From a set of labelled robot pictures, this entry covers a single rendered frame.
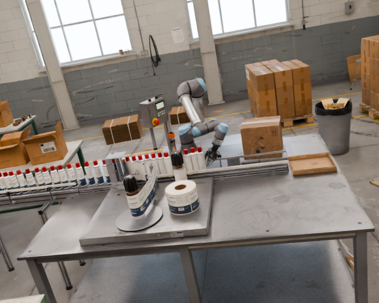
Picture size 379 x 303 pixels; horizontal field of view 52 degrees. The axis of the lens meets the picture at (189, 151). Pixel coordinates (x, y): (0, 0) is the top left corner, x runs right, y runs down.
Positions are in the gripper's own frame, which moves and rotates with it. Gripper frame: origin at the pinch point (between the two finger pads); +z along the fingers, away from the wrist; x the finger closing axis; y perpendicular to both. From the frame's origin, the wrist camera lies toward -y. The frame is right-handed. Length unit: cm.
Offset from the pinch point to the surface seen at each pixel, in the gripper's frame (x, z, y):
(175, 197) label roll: -16, 1, 61
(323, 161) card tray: 80, -34, -4
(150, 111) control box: -54, -24, 1
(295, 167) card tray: 61, -24, 1
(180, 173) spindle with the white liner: -17.5, -1.5, 32.5
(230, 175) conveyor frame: 18.7, -1.4, 6.0
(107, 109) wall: -198, 190, -516
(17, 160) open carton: -184, 116, -94
